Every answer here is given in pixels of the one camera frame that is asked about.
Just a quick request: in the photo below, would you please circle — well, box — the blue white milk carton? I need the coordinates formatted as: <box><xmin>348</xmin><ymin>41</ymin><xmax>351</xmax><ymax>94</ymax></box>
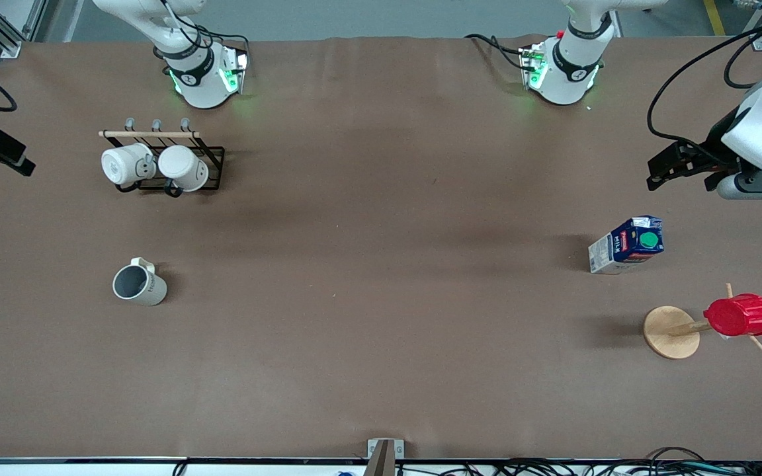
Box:
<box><xmin>588</xmin><ymin>216</ymin><xmax>665</xmax><ymax>275</ymax></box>

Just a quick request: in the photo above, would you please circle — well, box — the white mug grey inside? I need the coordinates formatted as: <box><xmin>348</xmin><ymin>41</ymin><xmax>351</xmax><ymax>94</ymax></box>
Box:
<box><xmin>112</xmin><ymin>257</ymin><xmax>168</xmax><ymax>307</ymax></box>

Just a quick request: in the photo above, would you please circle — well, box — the red ribbed plastic cup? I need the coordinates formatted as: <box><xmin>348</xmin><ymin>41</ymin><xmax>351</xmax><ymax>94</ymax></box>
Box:
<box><xmin>703</xmin><ymin>294</ymin><xmax>762</xmax><ymax>337</ymax></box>

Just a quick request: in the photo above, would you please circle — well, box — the white mug with round print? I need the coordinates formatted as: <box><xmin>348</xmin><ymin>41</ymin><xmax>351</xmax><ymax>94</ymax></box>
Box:
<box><xmin>101</xmin><ymin>143</ymin><xmax>157</xmax><ymax>186</ymax></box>

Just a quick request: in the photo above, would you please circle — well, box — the wooden mug tree stand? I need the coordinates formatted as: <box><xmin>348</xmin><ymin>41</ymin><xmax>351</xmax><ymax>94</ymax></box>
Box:
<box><xmin>643</xmin><ymin>283</ymin><xmax>762</xmax><ymax>360</ymax></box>

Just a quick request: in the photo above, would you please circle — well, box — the plain white mug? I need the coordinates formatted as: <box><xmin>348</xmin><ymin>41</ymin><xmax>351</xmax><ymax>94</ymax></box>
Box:
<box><xmin>158</xmin><ymin>145</ymin><xmax>210</xmax><ymax>192</ymax></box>

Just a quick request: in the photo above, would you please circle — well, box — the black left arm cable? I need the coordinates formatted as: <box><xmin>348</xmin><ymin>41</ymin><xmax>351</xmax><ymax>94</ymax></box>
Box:
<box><xmin>647</xmin><ymin>22</ymin><xmax>762</xmax><ymax>143</ymax></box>

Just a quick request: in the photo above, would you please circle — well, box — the black wire mug rack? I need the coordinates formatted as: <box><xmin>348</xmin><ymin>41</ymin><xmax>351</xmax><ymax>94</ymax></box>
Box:
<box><xmin>99</xmin><ymin>118</ymin><xmax>226</xmax><ymax>198</ymax></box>

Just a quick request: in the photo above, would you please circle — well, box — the black left base cable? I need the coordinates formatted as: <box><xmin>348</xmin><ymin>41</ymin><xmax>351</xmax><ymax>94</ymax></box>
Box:
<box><xmin>465</xmin><ymin>33</ymin><xmax>529</xmax><ymax>71</ymax></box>

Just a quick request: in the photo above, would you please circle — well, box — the black base cable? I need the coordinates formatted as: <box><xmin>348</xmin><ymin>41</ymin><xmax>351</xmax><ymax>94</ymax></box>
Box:
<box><xmin>192</xmin><ymin>25</ymin><xmax>251</xmax><ymax>55</ymax></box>
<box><xmin>465</xmin><ymin>33</ymin><xmax>529</xmax><ymax>71</ymax></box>

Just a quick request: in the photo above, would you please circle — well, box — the black right base cable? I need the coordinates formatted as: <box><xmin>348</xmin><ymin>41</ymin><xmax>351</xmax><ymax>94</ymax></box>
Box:
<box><xmin>192</xmin><ymin>25</ymin><xmax>251</xmax><ymax>55</ymax></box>

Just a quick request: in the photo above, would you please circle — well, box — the black cable bundle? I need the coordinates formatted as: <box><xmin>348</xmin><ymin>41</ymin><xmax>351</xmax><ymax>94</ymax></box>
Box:
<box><xmin>394</xmin><ymin>448</ymin><xmax>762</xmax><ymax>476</ymax></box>

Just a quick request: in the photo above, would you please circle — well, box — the metal bracket with brown post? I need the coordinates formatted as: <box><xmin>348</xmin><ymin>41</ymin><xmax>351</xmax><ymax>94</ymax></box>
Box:
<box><xmin>362</xmin><ymin>438</ymin><xmax>405</xmax><ymax>476</ymax></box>

